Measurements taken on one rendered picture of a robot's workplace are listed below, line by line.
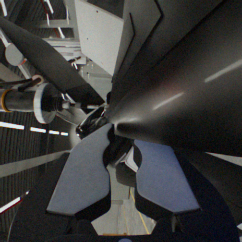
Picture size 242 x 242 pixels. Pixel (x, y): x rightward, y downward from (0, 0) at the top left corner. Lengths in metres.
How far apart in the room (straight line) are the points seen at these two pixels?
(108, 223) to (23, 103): 14.22
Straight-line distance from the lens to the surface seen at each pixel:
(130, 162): 0.30
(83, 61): 0.82
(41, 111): 0.24
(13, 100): 0.28
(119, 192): 7.65
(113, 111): 0.15
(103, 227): 14.57
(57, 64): 0.38
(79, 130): 0.28
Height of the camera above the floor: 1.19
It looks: 4 degrees down
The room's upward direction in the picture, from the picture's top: 85 degrees counter-clockwise
